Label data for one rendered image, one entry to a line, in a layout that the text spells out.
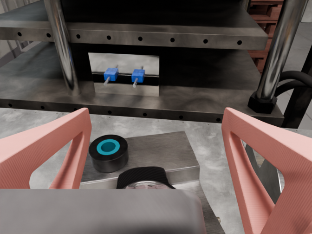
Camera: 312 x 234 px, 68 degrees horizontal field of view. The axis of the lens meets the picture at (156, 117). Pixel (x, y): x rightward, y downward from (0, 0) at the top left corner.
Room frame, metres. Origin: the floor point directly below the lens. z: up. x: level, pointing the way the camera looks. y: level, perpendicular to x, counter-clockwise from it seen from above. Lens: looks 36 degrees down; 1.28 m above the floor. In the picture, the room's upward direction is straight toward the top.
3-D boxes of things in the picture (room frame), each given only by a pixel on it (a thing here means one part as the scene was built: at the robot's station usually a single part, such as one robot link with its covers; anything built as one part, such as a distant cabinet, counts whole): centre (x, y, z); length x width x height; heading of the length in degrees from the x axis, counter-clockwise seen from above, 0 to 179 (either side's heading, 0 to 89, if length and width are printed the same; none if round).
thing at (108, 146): (0.35, 0.10, 0.93); 0.08 x 0.08 x 0.04
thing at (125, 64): (1.07, 0.09, 0.87); 0.50 x 0.27 x 0.17; 173
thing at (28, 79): (1.16, 0.13, 0.76); 1.30 x 0.84 x 0.06; 83
